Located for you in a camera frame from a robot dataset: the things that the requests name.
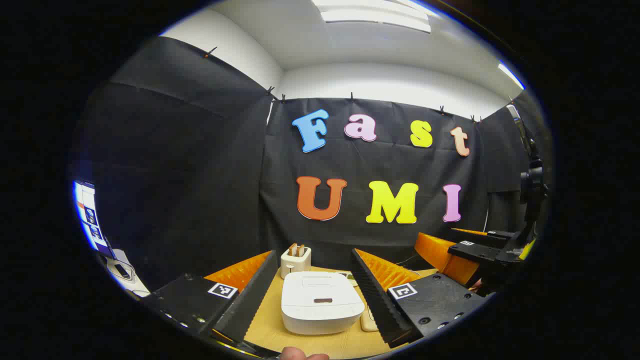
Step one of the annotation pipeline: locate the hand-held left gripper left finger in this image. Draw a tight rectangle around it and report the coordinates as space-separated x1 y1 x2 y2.
141 250 279 346

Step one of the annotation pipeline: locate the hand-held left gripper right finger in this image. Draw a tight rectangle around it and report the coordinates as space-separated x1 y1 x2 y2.
350 248 488 349

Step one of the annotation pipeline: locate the clear container of rice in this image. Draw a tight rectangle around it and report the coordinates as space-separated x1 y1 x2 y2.
361 305 381 332

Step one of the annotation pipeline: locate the white rice cooker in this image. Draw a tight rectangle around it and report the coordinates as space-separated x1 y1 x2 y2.
281 271 366 336

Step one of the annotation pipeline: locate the white toaster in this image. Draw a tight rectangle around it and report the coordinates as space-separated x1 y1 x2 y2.
280 243 312 279

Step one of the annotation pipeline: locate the small ceiling light panel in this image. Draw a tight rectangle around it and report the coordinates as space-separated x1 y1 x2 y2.
497 62 526 91

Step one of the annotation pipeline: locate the black backdrop cloth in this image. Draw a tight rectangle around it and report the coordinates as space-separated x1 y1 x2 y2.
75 36 553 293

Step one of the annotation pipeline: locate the computer monitor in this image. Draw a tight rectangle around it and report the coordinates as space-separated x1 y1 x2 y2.
74 181 108 251

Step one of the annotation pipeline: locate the long ceiling light panel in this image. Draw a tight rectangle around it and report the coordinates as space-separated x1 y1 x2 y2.
312 0 432 34

